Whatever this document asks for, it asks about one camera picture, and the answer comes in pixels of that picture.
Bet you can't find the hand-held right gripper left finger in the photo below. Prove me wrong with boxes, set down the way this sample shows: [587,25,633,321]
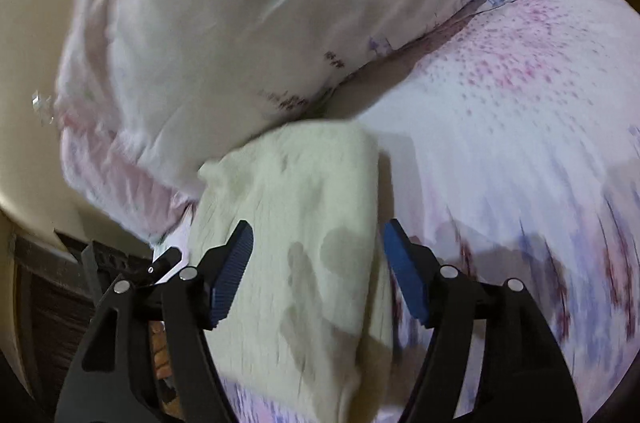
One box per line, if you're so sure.
[54,220,254,423]

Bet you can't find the floral pink bed sheet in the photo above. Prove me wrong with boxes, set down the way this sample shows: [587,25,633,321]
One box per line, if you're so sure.
[220,0,640,423]

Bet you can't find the small shiny object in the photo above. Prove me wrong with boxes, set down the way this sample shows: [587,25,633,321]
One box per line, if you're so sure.
[30,90,58,126]

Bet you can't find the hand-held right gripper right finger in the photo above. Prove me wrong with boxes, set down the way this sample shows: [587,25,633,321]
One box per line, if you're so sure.
[382,219,583,423]

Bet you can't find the dark wooden furniture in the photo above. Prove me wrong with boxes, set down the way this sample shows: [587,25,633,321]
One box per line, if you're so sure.
[10,230,101,404]

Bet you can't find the cream cable-knit sweater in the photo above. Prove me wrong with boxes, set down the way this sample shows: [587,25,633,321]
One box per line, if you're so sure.
[187,120,396,423]

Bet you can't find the pink floral pillow green flowers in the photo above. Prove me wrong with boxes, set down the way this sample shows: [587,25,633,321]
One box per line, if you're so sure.
[55,0,483,244]

